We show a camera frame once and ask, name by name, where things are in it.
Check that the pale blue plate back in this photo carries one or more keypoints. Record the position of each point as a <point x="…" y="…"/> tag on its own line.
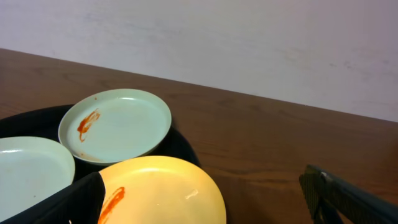
<point x="114" y="126"/>

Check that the yellow plate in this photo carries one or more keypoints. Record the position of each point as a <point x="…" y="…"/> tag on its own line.
<point x="160" y="189"/>

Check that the round black serving tray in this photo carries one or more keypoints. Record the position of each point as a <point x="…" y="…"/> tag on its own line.
<point x="44" y="123"/>

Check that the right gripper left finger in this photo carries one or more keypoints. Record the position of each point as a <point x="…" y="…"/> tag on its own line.
<point x="80" y="202"/>

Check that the pale blue plate front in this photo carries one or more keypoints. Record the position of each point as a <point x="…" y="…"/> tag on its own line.
<point x="32" y="169"/>

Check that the pale blue plate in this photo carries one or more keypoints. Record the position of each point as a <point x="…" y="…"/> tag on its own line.
<point x="114" y="126"/>
<point x="32" y="169"/>

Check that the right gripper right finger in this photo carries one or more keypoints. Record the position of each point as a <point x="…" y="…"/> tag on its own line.
<point x="328" y="197"/>

